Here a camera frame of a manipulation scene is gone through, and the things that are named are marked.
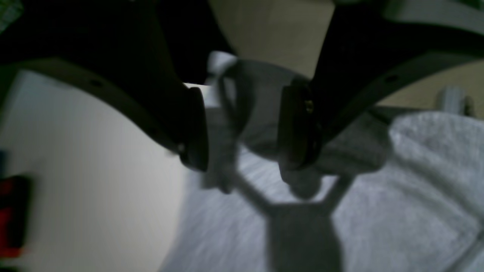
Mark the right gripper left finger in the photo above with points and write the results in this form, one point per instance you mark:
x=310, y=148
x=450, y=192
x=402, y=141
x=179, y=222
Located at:
x=114, y=50

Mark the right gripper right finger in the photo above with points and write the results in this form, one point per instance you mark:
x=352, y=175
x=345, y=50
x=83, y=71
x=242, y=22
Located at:
x=372, y=49

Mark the grey T-shirt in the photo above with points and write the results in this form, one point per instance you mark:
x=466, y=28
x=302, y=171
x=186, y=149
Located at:
x=397, y=191

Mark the upper orange black clamp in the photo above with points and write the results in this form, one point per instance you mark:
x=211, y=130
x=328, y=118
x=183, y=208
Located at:
x=15, y=201

